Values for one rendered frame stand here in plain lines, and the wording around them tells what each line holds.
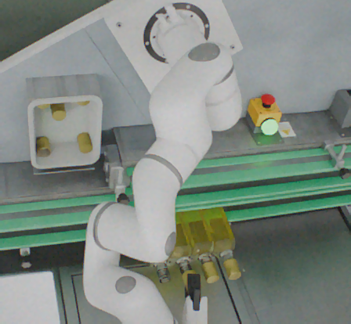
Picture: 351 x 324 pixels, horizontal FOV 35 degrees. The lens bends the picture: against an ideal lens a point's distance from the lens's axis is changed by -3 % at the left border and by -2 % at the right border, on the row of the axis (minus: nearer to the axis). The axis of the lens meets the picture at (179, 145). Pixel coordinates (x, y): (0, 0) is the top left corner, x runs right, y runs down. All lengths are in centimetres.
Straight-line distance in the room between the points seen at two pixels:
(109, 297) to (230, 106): 40
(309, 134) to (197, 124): 72
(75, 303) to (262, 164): 61
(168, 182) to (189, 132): 9
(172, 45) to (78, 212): 51
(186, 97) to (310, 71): 72
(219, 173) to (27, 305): 60
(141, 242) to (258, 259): 82
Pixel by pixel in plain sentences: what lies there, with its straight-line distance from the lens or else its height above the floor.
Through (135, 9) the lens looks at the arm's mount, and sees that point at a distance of 126.
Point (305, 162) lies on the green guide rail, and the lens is 159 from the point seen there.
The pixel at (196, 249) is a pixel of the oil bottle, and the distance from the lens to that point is 145.
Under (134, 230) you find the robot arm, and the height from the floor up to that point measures 130.
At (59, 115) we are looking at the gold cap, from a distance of 139.
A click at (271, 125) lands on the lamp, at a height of 85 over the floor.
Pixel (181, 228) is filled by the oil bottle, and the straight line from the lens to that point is 148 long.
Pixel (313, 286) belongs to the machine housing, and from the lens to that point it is 170.
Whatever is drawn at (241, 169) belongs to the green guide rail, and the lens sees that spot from 150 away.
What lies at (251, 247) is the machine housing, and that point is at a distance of 172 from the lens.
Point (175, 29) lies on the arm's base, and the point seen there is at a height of 86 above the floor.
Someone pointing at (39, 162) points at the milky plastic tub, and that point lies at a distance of 147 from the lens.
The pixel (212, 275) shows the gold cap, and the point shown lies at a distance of 142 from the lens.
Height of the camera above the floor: 185
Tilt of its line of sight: 42 degrees down
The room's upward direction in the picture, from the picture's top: 160 degrees clockwise
